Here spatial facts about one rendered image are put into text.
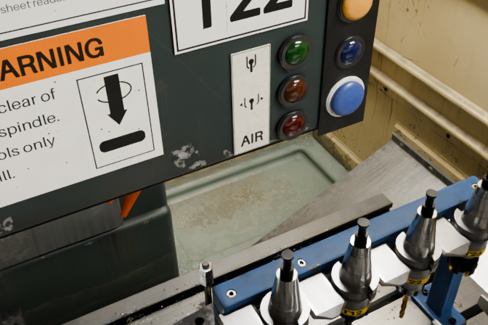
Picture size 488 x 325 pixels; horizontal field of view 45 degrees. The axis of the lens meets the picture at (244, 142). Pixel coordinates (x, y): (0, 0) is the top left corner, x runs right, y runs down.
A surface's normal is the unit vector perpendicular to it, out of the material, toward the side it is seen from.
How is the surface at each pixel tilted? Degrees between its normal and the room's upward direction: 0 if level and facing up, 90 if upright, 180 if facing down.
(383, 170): 24
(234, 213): 0
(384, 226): 0
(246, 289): 0
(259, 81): 90
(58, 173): 90
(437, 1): 92
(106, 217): 90
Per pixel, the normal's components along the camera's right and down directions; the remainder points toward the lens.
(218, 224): -0.02, -0.79
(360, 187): -0.38, -0.59
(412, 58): -0.88, 0.29
